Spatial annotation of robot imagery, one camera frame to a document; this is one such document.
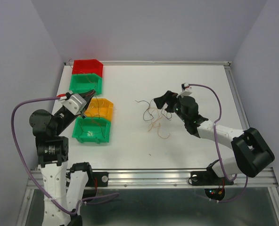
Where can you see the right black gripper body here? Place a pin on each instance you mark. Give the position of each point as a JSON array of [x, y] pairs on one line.
[[178, 109]]

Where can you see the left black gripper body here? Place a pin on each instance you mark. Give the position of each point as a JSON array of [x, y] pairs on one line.
[[64, 118]]

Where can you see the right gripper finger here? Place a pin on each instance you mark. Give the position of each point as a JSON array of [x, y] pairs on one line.
[[161, 101], [170, 106]]

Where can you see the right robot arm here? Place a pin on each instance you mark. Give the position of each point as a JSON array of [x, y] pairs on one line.
[[221, 135]]

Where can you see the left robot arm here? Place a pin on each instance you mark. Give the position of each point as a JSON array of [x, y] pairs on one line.
[[63, 186]]

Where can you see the far green plastic bin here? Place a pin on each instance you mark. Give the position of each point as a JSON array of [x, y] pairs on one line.
[[81, 83]]

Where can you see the green plastic bin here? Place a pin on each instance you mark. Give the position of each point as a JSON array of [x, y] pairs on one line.
[[92, 130], [81, 83]]

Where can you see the yellow plastic bin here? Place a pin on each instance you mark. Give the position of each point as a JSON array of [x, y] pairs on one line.
[[100, 107]]

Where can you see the red plastic bin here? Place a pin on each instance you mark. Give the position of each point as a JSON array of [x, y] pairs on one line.
[[87, 66]]

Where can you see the near green plastic bin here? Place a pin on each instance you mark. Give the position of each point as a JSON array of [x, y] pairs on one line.
[[92, 130]]

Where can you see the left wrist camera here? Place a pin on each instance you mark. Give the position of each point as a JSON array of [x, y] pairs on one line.
[[74, 104]]

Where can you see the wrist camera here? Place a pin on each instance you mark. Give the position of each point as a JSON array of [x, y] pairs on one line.
[[74, 104], [186, 90]]

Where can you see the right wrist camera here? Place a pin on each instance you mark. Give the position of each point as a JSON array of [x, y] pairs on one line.
[[186, 90]]

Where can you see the aluminium back rail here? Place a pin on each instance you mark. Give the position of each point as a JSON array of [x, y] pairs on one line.
[[223, 63]]

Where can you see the aluminium rail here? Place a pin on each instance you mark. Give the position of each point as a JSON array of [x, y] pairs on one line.
[[223, 63], [243, 113], [170, 178]]

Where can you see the aluminium right side rail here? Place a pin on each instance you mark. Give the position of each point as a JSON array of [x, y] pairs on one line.
[[243, 113]]

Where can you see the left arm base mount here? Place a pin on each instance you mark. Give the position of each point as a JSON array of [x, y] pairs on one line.
[[96, 179]]

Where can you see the aluminium front rail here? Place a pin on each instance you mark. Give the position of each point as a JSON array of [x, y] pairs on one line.
[[170, 178]]

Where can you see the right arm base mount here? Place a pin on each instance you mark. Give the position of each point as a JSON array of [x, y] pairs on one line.
[[209, 178]]

